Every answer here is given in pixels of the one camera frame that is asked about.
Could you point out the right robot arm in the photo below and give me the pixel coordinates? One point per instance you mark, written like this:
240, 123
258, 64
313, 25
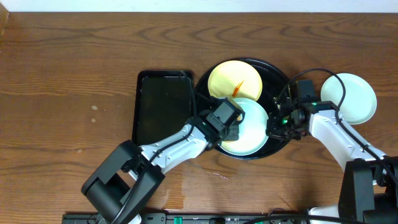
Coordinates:
369, 188

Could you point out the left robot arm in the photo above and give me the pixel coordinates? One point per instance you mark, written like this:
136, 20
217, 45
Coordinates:
125, 181

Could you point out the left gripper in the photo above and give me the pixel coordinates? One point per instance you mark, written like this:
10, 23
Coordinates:
230, 134

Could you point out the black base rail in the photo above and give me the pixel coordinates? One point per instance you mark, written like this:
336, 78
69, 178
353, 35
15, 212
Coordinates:
163, 218

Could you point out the light blue plate front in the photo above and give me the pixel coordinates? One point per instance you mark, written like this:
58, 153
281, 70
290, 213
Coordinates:
360, 102

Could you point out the black rectangular tray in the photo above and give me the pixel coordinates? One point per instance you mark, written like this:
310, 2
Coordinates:
162, 106

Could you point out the black round tray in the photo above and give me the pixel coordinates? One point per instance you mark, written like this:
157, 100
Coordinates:
273, 81

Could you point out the pale green plate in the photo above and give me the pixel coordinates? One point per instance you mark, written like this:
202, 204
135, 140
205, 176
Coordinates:
251, 132

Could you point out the green and yellow sponge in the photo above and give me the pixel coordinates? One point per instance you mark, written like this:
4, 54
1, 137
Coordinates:
240, 117

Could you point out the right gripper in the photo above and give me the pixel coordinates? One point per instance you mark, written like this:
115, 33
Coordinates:
273, 129

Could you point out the yellow plate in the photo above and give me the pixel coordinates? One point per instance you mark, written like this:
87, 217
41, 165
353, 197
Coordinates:
235, 79

